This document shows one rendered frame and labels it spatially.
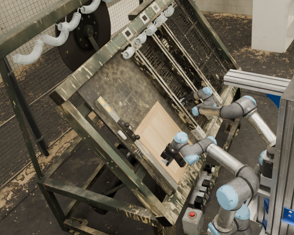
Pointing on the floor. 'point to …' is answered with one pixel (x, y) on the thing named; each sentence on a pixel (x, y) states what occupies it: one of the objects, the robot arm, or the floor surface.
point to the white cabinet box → (274, 24)
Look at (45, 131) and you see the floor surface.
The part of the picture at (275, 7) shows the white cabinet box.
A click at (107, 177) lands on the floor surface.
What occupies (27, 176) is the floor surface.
